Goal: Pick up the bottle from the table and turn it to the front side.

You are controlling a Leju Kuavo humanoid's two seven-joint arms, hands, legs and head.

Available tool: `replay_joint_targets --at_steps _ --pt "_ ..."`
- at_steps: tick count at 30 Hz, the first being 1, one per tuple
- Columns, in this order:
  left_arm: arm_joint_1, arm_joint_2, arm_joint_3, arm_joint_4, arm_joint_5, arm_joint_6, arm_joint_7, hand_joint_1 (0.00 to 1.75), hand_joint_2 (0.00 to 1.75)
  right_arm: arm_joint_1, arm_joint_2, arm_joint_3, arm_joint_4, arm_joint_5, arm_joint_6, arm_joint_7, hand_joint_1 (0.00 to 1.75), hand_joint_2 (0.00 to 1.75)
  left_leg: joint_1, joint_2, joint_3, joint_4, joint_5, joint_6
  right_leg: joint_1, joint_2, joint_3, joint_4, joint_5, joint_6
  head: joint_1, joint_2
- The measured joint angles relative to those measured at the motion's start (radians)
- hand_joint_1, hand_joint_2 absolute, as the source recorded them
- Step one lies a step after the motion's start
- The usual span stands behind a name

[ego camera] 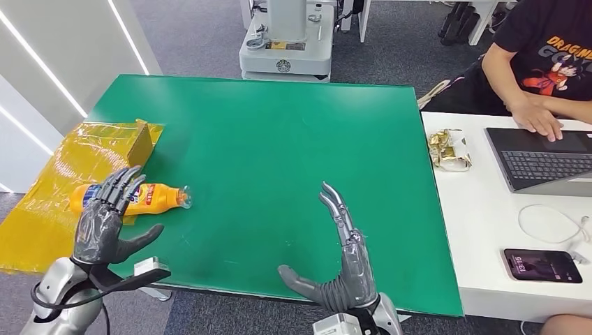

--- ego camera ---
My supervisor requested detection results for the white desk leg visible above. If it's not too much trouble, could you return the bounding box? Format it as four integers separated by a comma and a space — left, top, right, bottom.
357, 0, 372, 43
468, 0, 501, 46

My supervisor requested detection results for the gold snack wrapper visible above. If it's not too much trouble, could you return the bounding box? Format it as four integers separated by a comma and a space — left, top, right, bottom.
427, 128, 473, 173

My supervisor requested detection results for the person's knee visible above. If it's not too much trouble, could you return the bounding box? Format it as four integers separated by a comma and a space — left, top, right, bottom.
540, 315, 592, 335

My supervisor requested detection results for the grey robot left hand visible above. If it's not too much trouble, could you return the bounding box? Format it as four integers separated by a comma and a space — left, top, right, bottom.
72, 166, 165, 266

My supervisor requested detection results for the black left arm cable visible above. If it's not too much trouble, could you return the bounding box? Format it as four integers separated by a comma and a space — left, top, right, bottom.
30, 279, 112, 335

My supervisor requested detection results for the yellow tape-wrapped cardboard box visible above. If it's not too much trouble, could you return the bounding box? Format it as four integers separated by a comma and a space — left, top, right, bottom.
0, 119, 165, 274

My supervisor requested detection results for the black smartphone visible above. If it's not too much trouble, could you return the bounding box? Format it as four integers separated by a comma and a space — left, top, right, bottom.
503, 248, 584, 284

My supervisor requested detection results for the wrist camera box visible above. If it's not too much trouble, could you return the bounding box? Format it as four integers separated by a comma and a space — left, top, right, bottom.
90, 257, 172, 293
312, 313, 362, 335

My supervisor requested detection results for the person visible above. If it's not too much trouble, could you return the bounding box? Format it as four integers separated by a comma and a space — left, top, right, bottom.
416, 0, 592, 126

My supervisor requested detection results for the white charging cable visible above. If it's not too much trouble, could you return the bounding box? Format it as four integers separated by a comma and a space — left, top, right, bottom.
517, 204, 592, 245

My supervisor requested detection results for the white charger plug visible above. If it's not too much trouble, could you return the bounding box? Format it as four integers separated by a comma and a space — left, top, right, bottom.
570, 241, 592, 267

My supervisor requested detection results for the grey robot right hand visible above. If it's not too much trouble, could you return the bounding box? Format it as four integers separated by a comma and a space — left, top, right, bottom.
277, 181, 379, 313

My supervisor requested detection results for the orange labelled plastic bottle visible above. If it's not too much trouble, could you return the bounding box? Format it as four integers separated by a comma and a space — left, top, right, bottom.
69, 183, 193, 217

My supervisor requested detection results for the person's right hand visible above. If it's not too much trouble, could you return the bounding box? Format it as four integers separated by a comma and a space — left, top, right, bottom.
510, 99, 564, 142

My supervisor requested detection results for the dark grey laptop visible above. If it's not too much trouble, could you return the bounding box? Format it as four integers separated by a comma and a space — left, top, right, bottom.
484, 127, 592, 198

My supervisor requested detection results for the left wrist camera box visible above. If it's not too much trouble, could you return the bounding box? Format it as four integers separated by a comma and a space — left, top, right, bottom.
90, 257, 172, 293

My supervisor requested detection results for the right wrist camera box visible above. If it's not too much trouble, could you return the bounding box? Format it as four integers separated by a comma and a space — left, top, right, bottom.
312, 313, 362, 335

